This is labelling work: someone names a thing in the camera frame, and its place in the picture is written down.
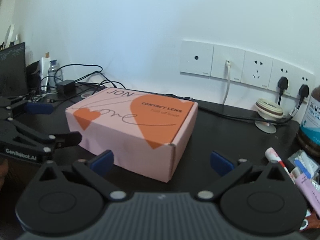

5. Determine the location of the black power adapter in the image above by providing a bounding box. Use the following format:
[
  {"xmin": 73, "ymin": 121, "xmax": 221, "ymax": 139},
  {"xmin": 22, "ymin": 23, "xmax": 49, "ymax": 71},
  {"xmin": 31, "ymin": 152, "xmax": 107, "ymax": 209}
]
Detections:
[{"xmin": 56, "ymin": 80, "xmax": 76, "ymax": 95}]

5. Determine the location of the brown fish oil bottle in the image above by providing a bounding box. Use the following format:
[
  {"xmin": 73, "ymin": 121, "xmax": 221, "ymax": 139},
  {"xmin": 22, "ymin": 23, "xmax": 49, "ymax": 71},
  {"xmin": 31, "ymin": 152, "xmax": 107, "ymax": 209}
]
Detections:
[{"xmin": 297, "ymin": 86, "xmax": 320, "ymax": 157}]

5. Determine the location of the round metal disc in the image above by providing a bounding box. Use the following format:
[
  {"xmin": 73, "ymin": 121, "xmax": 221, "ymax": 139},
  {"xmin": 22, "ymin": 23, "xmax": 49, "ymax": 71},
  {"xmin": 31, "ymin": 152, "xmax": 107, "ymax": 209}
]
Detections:
[{"xmin": 80, "ymin": 93, "xmax": 92, "ymax": 99}]

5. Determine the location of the black plug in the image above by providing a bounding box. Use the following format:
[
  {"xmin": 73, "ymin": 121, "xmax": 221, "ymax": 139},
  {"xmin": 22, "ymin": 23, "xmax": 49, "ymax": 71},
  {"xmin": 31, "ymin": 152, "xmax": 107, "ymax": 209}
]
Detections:
[
  {"xmin": 291, "ymin": 84, "xmax": 309, "ymax": 117},
  {"xmin": 277, "ymin": 76, "xmax": 289, "ymax": 105}
]

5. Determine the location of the black tangled cable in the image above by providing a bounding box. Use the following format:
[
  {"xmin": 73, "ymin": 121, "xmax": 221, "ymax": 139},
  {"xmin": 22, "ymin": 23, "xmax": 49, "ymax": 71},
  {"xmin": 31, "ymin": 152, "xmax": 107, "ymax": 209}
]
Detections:
[{"xmin": 39, "ymin": 63, "xmax": 126, "ymax": 103}]

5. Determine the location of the white wall socket panel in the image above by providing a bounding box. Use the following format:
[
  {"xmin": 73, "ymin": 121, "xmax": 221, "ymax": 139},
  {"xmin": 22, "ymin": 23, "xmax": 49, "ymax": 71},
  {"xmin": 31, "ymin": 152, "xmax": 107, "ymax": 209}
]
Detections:
[{"xmin": 180, "ymin": 40, "xmax": 316, "ymax": 98}]

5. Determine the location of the pink cardboard box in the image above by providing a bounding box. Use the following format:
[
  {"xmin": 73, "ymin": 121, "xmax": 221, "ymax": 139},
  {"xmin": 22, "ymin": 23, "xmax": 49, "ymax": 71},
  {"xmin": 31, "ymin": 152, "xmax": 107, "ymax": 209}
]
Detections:
[{"xmin": 65, "ymin": 87, "xmax": 199, "ymax": 183}]

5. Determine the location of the clear water bottle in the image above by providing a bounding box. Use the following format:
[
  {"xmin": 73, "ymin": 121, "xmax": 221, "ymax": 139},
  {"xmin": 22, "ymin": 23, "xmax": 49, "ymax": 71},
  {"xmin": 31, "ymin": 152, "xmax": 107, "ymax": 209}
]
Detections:
[{"xmin": 48, "ymin": 60, "xmax": 63, "ymax": 93}]

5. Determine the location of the open laptop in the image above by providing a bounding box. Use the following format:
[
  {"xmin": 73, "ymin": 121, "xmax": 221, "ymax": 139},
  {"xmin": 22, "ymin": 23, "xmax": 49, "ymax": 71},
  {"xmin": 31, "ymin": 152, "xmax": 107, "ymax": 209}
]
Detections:
[{"xmin": 0, "ymin": 42, "xmax": 28, "ymax": 97}]

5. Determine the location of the white red lip balm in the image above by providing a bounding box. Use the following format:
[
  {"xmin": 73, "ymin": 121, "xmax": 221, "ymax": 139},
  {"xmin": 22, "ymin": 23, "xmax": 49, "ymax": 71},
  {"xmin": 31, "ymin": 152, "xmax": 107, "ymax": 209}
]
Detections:
[{"xmin": 265, "ymin": 147, "xmax": 292, "ymax": 179}]

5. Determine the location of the black plug left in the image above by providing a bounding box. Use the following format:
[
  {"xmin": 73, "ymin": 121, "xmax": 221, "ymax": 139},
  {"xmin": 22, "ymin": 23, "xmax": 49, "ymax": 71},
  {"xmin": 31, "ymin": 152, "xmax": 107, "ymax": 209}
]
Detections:
[{"xmin": 277, "ymin": 76, "xmax": 289, "ymax": 105}]

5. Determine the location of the round white mirror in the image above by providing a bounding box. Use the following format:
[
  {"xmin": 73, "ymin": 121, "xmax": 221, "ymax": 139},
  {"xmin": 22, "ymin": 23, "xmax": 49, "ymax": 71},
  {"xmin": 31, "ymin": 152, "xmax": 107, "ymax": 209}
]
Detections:
[{"xmin": 4, "ymin": 23, "xmax": 15, "ymax": 48}]

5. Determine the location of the round cream suction holder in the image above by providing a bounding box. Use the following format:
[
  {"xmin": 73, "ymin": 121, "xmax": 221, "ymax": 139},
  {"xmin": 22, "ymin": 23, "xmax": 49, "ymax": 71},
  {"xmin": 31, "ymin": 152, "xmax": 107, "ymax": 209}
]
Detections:
[{"xmin": 254, "ymin": 99, "xmax": 284, "ymax": 134}]

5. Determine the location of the black plug right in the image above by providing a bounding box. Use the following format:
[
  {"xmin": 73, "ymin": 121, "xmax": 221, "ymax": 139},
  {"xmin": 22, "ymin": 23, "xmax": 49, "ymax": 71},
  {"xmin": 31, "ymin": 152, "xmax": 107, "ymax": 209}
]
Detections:
[{"xmin": 291, "ymin": 84, "xmax": 309, "ymax": 117}]

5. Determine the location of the white lotion bottle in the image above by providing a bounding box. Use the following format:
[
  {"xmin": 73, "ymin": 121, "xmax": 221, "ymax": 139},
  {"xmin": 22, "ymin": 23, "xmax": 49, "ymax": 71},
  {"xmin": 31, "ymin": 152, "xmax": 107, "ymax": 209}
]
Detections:
[{"xmin": 40, "ymin": 52, "xmax": 50, "ymax": 92}]

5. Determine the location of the white charging cable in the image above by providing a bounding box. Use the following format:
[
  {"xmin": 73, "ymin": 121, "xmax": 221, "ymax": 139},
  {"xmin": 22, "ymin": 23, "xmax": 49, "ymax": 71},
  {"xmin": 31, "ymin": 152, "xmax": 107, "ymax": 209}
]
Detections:
[{"xmin": 222, "ymin": 60, "xmax": 231, "ymax": 105}]

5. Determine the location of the pink tube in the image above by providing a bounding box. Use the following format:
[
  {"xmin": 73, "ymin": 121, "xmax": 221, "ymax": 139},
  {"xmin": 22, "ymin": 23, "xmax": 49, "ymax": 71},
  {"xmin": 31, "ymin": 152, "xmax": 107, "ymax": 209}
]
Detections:
[{"xmin": 295, "ymin": 173, "xmax": 320, "ymax": 216}]

